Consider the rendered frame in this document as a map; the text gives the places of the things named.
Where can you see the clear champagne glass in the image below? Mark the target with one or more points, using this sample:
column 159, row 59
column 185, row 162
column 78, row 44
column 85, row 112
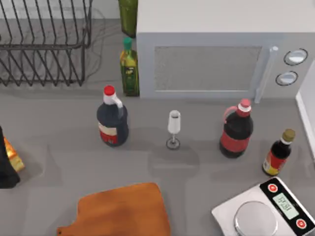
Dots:
column 174, row 124

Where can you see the red-capped dark sauce jug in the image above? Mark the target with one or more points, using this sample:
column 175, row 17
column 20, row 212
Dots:
column 112, row 123

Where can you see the green-capped olive oil bottle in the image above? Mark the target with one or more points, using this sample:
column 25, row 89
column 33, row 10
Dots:
column 129, row 71

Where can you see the pink-capped dark sauce jug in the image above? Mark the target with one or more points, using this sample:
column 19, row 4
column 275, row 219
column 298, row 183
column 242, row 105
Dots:
column 236, row 132

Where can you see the pale microwave oven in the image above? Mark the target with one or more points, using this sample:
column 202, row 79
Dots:
column 211, row 41

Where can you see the wooden cutting board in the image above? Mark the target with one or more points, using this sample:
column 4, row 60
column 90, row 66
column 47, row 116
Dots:
column 123, row 211

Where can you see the dark green glass bottle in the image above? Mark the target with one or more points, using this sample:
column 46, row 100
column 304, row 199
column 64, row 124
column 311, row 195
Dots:
column 128, row 17

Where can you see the small gold-capped sauce bottle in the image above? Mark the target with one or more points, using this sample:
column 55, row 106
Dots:
column 276, row 155

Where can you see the small microwave knob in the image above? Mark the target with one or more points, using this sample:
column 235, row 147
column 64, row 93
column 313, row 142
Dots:
column 286, row 78

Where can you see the white kitchen scale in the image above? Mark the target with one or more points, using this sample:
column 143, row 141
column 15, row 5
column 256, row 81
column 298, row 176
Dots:
column 265, row 211

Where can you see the orange bread loaf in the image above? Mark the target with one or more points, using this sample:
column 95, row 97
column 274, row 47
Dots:
column 14, row 157

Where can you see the large microwave knob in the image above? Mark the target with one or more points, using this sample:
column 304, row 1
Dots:
column 295, row 56

